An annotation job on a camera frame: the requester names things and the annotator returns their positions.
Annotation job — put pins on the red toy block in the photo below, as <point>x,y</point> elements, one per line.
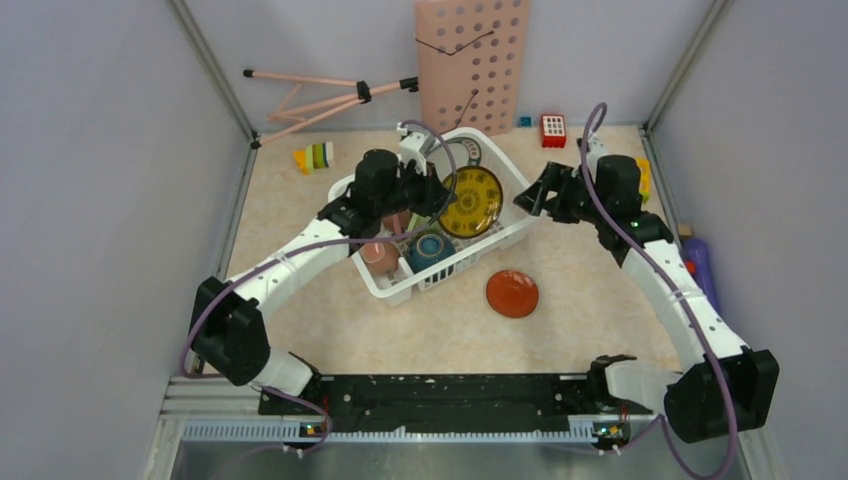
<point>553,132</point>

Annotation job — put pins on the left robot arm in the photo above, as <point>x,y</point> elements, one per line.
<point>228,329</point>

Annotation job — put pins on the yellow toy triangle block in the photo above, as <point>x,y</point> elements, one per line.
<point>645,182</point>

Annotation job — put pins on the pink pegboard panel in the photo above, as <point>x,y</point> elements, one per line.
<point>470,58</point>

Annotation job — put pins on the white plate green rim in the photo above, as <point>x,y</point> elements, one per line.
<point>466,152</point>

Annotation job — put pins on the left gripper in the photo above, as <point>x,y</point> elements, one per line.
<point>434,192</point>

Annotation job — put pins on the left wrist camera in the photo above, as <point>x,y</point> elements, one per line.
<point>413,146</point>

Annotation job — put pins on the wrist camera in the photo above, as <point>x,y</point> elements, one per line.
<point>594,147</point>
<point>413,146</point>

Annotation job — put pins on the purple toy handle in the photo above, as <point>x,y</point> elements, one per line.
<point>697,258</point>

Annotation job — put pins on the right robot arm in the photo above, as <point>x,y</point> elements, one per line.
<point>721,376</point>

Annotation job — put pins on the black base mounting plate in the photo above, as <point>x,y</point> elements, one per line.
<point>571,394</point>

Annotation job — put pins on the yellow plate dark rim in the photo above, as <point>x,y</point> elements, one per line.
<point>478,204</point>

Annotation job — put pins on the dark bowl beige inside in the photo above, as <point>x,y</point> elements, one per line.
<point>428,249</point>

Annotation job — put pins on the white plastic dish rack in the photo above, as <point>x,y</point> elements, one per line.
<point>512,226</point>

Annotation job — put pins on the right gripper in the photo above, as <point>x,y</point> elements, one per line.
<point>555,178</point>

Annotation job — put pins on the cream cup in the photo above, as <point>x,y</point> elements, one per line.
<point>418,222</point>

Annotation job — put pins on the striped toy block stack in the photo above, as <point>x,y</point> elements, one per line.
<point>314,157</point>

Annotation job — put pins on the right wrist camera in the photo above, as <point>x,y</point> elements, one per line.
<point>594,147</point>

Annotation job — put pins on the orange saucer plate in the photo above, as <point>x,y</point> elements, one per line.
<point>512,293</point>

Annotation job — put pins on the pink mug white inside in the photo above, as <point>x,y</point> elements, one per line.
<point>381,258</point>

